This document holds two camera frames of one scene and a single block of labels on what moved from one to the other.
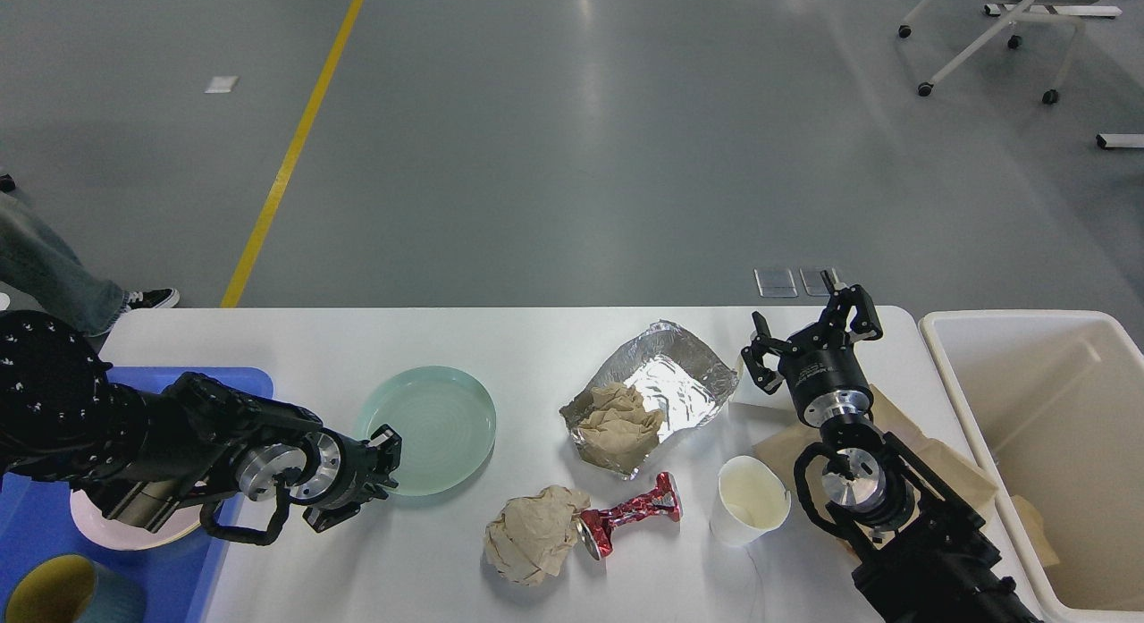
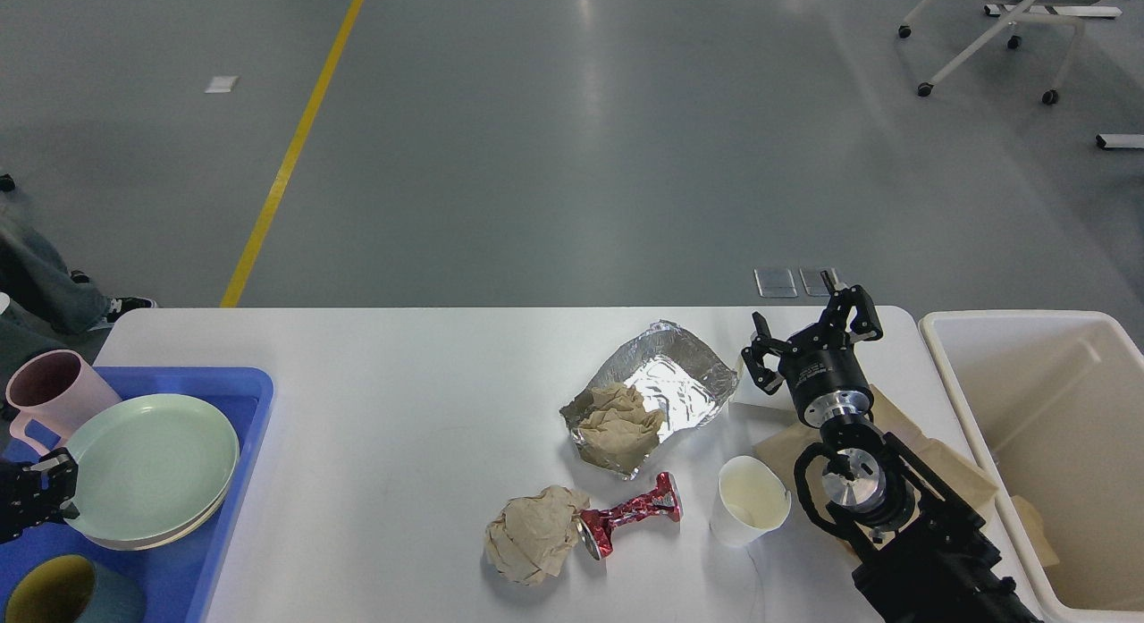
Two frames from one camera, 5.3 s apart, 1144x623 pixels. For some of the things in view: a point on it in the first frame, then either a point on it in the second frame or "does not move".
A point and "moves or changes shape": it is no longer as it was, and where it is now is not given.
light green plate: (445, 418) moves or changes shape
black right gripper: (827, 374) does not move
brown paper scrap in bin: (1033, 522) does not move
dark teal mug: (67, 588) does not move
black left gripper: (346, 473) → (37, 493)
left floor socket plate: (775, 282) does not move
